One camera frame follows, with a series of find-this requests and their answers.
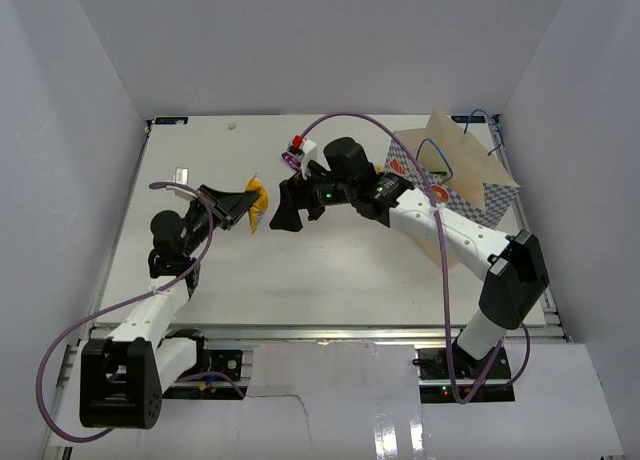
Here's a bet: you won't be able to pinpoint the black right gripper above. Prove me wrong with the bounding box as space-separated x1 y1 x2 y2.
270 160 356 232

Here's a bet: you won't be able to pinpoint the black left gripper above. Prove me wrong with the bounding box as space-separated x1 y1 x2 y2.
181 185 258 256

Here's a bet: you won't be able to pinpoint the purple candy bar wrapper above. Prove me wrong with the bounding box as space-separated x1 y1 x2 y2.
281 149 304 172

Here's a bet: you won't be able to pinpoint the yellow M&M packet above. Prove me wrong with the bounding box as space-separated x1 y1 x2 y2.
245 174 269 234

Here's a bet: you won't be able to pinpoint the green snack bag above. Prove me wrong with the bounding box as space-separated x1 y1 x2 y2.
428 171 452 183

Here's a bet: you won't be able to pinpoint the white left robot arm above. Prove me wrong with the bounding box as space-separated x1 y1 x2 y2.
79 179 268 429

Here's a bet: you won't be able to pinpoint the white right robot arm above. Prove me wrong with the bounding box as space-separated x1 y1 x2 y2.
270 136 549 379

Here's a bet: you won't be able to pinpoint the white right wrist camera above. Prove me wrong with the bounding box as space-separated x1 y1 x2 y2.
287 135 318 179

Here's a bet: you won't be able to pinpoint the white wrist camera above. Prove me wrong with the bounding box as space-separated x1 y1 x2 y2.
173 167 189 185
287 135 318 179

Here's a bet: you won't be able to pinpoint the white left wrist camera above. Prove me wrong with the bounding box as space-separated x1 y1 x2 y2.
173 167 189 185

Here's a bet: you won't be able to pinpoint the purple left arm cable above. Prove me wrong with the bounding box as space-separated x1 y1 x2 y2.
34 181 216 440

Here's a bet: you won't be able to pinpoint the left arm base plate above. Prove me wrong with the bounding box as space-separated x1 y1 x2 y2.
163 349 252 401

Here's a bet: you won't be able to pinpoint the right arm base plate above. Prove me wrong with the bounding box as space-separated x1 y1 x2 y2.
413 347 516 405

